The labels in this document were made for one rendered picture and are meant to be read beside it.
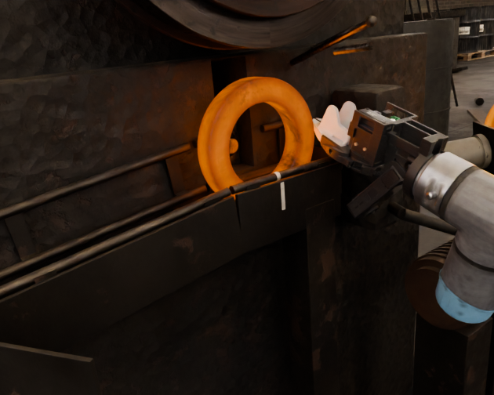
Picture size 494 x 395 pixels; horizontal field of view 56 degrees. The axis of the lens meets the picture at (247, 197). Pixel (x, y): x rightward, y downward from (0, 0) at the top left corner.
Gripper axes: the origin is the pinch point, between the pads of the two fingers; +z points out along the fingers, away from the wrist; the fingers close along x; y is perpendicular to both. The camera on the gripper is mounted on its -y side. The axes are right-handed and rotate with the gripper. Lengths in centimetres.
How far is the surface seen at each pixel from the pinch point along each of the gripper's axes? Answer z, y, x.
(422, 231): 33, -90, -119
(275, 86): 0.0, 8.2, 10.3
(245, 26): 0.2, 16.4, 16.2
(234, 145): 5.4, -3.0, 12.1
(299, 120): -1.7, 3.2, 6.5
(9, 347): -22, 4, 50
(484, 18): 463, -149, -951
